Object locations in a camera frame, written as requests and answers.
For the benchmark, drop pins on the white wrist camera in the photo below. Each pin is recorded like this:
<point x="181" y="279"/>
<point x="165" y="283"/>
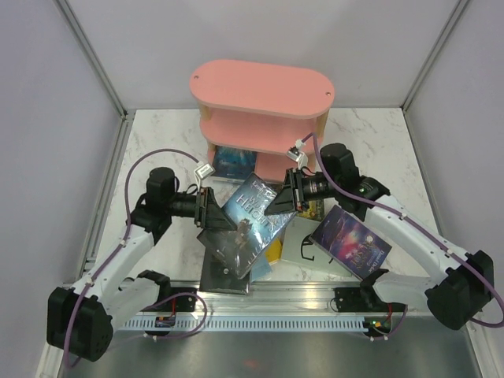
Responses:
<point x="203" y="171"/>
<point x="296" y="154"/>

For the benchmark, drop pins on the green yellow Alice book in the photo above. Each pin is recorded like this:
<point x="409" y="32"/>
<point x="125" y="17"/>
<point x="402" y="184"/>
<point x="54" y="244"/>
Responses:
<point x="315" y="211"/>

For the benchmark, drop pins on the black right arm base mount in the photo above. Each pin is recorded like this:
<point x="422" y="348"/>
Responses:
<point x="358" y="300"/>

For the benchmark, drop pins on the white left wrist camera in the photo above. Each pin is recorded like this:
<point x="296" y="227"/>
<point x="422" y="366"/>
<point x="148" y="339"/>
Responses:
<point x="203" y="171"/>

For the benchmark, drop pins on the pale grey booklet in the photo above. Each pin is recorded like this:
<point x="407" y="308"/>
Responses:
<point x="300" y="250"/>

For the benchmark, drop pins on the white slotted cable duct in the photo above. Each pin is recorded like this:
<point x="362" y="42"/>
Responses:
<point x="277" y="323"/>

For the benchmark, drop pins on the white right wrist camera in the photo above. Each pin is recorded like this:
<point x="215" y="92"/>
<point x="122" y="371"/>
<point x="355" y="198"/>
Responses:
<point x="296" y="154"/>

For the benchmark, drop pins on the yellow booklet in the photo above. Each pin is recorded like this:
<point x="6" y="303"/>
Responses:
<point x="274" y="251"/>

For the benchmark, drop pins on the light blue booklet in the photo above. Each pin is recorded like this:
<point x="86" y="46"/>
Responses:
<point x="260" y="269"/>

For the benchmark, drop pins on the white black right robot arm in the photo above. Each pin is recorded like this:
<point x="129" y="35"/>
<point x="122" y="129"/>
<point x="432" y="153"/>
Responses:
<point x="458" y="284"/>

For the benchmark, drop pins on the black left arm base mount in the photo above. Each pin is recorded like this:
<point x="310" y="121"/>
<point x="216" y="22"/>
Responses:
<point x="184" y="302"/>

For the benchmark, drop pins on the aluminium front rail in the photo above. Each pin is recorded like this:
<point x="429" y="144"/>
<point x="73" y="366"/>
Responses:
<point x="272" y="297"/>

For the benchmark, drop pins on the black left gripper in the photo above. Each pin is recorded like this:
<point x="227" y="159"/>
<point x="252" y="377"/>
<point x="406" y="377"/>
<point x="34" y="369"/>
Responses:
<point x="213" y="216"/>

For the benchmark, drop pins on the pink three-tier shelf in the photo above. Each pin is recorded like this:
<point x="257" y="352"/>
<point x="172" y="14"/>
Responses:
<point x="260" y="107"/>

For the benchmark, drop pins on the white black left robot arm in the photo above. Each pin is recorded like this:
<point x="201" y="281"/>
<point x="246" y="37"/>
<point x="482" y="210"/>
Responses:
<point x="82" y="319"/>

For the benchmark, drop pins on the black hardcover book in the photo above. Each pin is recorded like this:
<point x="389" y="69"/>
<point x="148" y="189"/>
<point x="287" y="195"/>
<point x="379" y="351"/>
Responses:
<point x="216" y="277"/>

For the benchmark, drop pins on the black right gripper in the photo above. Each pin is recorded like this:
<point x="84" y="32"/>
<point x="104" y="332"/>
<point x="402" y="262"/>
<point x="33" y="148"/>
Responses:
<point x="291" y="193"/>

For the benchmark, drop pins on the blue ocean book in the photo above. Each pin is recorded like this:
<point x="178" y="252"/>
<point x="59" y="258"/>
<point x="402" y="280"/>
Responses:
<point x="233" y="165"/>

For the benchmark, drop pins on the purple Robinson Crusoe book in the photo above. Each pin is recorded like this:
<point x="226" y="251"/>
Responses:
<point x="347" y="241"/>

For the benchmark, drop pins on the dark Wuthering Heights book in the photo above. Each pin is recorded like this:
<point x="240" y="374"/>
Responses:
<point x="238" y="250"/>

